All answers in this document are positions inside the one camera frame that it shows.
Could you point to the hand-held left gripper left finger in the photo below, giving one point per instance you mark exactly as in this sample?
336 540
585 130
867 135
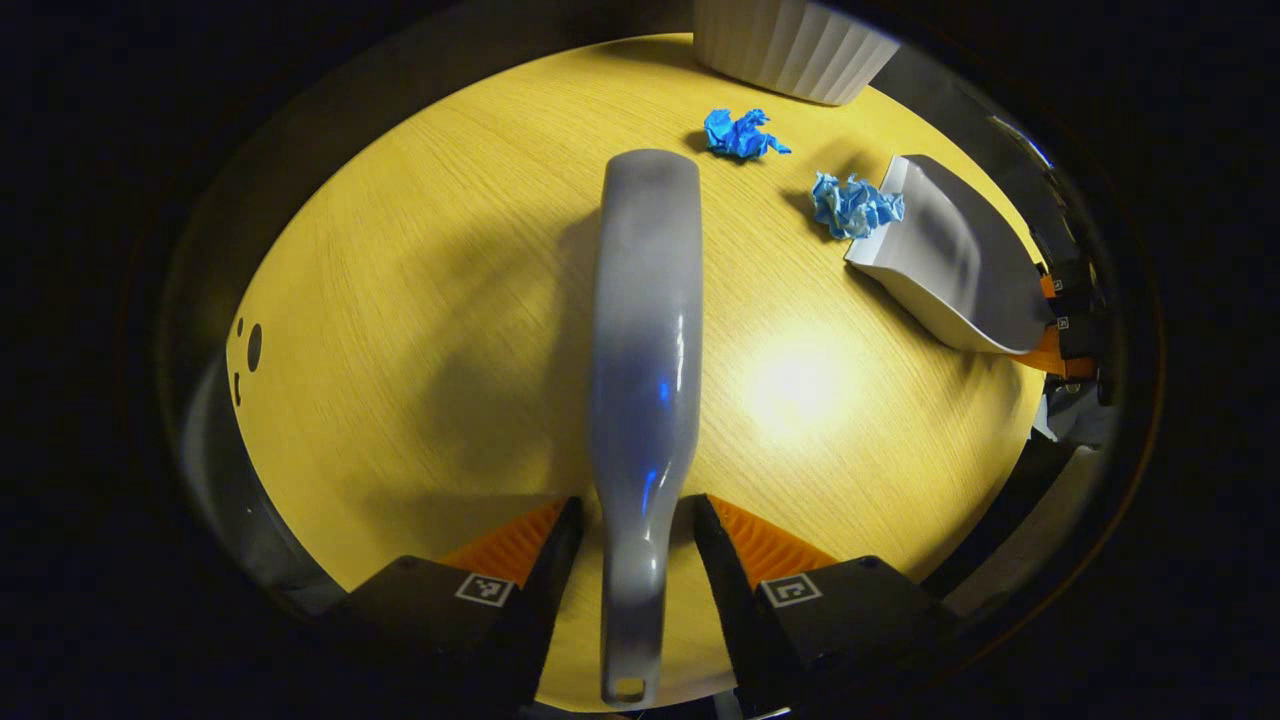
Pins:
555 590

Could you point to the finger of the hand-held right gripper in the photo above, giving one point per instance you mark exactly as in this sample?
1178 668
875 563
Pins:
1070 282
1075 345

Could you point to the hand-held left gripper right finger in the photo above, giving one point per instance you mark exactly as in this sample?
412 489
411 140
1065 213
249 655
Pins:
725 590

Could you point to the grey plastic dustpan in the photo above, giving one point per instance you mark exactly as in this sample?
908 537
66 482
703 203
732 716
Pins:
960 270

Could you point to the blue paper ball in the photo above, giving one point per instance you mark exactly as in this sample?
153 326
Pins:
742 135
850 205

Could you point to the white ribbed garbage bin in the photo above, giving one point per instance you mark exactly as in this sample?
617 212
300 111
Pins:
790 50

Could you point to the wooden desktop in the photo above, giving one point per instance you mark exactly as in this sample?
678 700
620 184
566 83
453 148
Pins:
420 300

